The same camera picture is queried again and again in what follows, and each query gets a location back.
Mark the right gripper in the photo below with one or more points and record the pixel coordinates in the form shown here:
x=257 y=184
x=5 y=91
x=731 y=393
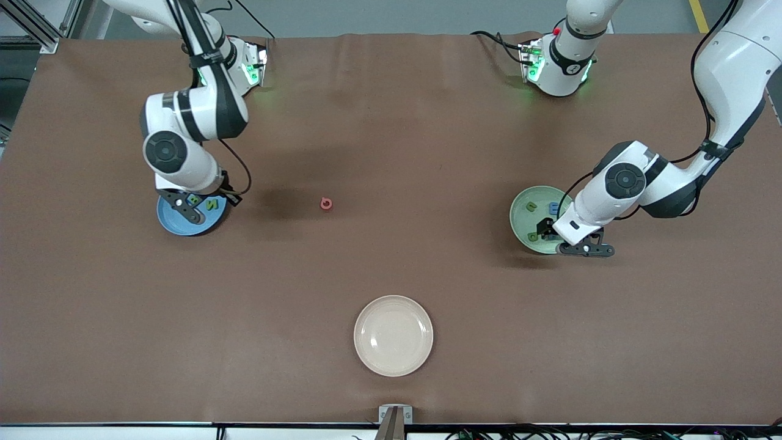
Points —
x=223 y=194

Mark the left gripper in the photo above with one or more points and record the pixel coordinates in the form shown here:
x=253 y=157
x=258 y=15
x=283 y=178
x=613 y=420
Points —
x=548 y=229

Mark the pink foam letter Q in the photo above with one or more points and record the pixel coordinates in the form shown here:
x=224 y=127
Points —
x=322 y=204

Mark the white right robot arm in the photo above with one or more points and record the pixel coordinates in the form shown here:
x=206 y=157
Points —
x=201 y=113

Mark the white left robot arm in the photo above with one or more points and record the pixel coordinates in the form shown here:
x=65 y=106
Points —
x=727 y=73

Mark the blue plate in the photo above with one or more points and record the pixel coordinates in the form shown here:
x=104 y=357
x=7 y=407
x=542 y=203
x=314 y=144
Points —
x=174 y=226

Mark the green plate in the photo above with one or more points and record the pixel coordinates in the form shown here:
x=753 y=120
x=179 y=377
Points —
x=522 y=223

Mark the beige plate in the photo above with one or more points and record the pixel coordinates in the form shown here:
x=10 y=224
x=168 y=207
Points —
x=393 y=336

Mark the brown table cover sheet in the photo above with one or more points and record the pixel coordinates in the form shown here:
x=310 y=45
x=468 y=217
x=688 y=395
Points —
x=391 y=122

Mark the aluminium frame post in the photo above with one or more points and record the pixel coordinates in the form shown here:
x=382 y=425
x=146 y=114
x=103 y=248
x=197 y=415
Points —
x=43 y=36
x=770 y=73

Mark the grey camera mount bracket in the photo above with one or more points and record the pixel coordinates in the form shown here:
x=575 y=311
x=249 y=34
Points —
x=395 y=421

